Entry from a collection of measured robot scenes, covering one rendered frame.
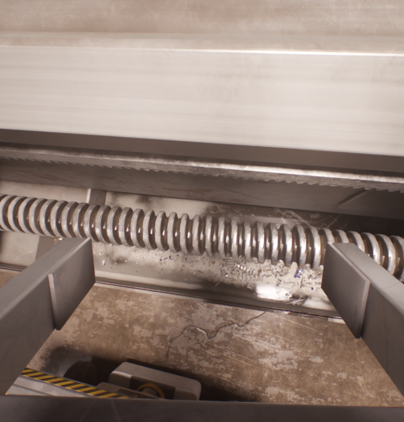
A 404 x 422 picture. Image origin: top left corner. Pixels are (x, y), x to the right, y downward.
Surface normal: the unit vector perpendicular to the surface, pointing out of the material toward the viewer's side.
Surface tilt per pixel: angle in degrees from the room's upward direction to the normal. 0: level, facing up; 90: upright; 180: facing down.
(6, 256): 0
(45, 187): 0
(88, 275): 96
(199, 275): 0
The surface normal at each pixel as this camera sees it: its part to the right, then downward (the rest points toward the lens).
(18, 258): -0.14, -0.14
